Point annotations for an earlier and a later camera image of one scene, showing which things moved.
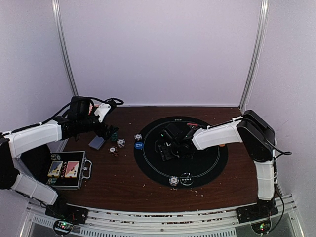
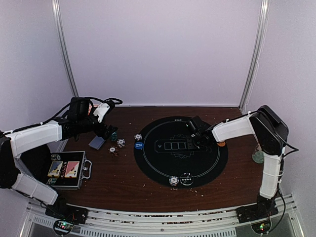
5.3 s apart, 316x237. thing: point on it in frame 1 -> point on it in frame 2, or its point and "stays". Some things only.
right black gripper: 165,155 -> 189,144
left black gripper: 108,133 stays
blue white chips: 138,137 stays
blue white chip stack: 121,142 stays
